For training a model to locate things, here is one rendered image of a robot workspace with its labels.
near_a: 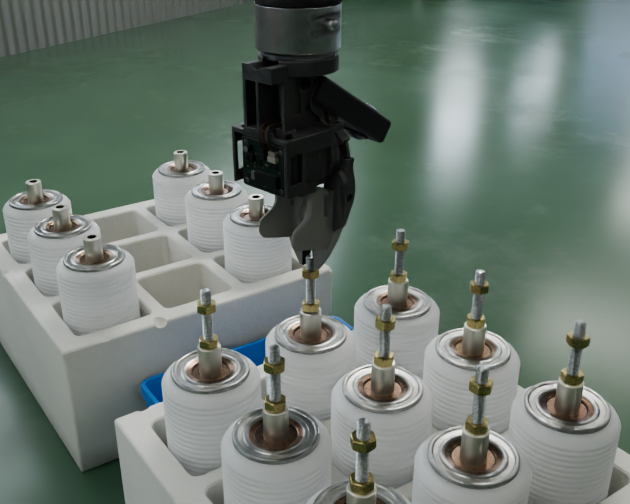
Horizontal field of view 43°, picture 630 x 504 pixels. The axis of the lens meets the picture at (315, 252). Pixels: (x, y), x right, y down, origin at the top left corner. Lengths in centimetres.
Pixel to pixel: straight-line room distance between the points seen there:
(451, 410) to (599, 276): 82
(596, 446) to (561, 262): 91
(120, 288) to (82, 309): 5
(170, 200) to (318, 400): 56
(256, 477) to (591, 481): 30
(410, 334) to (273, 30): 37
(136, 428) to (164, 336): 21
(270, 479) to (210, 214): 59
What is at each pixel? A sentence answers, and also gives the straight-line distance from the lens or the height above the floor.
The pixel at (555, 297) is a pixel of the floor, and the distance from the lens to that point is 149.
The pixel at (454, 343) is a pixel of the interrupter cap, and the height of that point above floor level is 25.
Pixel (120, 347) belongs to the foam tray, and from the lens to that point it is 101.
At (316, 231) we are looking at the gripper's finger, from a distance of 75.
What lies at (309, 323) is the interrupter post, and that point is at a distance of 82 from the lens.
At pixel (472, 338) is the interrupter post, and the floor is 27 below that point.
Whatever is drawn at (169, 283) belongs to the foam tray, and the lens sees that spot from 115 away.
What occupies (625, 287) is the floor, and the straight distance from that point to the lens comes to 157.
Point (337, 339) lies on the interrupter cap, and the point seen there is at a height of 25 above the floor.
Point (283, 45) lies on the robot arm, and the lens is 68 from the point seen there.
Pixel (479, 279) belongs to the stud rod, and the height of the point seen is 33.
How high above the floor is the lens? 69
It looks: 26 degrees down
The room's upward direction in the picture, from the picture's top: straight up
